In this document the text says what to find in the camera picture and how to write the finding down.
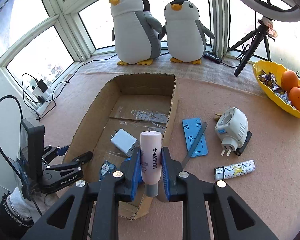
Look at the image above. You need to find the patterned white lighter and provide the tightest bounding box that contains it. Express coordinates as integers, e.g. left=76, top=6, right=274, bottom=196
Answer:
left=214, top=160, right=256, bottom=181

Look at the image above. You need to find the blue clear small bottle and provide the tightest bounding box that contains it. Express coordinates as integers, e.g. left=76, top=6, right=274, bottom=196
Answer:
left=99, top=160, right=116, bottom=180

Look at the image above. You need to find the black cylinder tube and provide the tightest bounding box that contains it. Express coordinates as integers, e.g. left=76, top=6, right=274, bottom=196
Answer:
left=235, top=131, right=252, bottom=156

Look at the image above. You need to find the white usb charger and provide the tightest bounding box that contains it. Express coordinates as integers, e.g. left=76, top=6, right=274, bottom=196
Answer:
left=110, top=128, right=139, bottom=157

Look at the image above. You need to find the white travel adapter plug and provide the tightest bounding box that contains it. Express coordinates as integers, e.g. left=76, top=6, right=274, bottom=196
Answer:
left=215, top=107, right=248, bottom=156

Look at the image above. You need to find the grey metal spoon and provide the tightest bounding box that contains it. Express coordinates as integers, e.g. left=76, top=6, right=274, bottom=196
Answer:
left=181, top=122, right=207, bottom=168

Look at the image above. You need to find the pink lotion bottle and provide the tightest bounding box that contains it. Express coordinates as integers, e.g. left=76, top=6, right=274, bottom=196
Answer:
left=140, top=131, right=162, bottom=198

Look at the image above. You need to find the brown cardboard box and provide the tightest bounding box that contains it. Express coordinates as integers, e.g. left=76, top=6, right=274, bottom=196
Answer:
left=62, top=73, right=179, bottom=221

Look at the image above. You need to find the white power strip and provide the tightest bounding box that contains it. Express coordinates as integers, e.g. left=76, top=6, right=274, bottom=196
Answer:
left=32, top=86, right=52, bottom=116

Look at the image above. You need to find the pink towel mat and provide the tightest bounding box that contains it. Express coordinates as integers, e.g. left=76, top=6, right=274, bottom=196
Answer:
left=38, top=72, right=300, bottom=240

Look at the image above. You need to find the blue plastic phone stand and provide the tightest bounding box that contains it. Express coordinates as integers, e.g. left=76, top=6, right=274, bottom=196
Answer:
left=182, top=118, right=208, bottom=158

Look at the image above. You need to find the wrapped candies pile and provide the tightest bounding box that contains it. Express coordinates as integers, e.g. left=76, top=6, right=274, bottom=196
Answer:
left=258, top=70, right=292, bottom=105

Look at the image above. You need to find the checkered grey cloth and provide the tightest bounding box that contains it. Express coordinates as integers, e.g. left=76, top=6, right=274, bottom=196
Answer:
left=79, top=54, right=266, bottom=97

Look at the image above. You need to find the yellow fruit bowl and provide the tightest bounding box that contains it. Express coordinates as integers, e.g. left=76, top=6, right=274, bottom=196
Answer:
left=253, top=60, right=300, bottom=119

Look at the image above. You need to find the black inline remote control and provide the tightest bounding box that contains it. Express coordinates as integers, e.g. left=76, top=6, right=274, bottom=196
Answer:
left=204, top=51, right=222, bottom=64

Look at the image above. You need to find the large penguin plush toy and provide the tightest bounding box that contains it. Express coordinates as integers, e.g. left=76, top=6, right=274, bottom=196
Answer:
left=109, top=0, right=163, bottom=66

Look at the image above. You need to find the small penguin plush toy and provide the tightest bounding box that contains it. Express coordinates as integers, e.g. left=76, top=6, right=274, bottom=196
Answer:
left=159, top=0, right=215, bottom=64

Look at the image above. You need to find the black tripod stand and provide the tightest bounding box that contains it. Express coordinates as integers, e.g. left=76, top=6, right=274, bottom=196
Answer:
left=227, top=16, right=277, bottom=77

